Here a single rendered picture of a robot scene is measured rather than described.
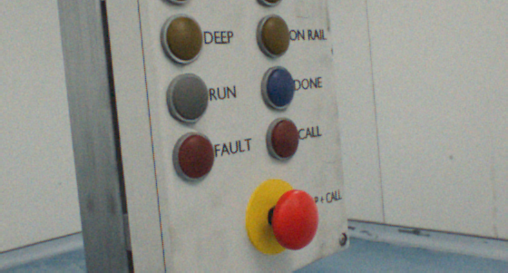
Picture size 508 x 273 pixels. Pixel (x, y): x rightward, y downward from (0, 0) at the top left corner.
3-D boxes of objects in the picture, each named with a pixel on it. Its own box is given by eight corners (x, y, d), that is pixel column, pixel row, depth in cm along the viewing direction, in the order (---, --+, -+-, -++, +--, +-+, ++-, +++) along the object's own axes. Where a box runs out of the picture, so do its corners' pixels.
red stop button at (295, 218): (327, 243, 40) (322, 185, 40) (288, 258, 38) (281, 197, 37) (278, 235, 44) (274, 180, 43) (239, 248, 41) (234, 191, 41)
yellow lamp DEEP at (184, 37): (208, 59, 36) (203, 14, 36) (171, 62, 35) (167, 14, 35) (200, 60, 37) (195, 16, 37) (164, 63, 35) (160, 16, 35)
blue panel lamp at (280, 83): (299, 105, 42) (296, 66, 42) (272, 109, 40) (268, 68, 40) (290, 105, 43) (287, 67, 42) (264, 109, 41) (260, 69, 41)
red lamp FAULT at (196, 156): (219, 175, 37) (215, 131, 37) (184, 183, 35) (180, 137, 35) (210, 174, 37) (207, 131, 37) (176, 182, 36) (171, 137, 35)
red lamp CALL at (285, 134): (303, 155, 42) (300, 117, 42) (277, 161, 40) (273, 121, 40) (295, 155, 43) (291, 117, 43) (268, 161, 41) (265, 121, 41)
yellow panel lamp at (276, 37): (295, 53, 42) (291, 14, 42) (268, 55, 40) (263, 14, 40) (286, 55, 42) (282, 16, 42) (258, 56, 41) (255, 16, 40)
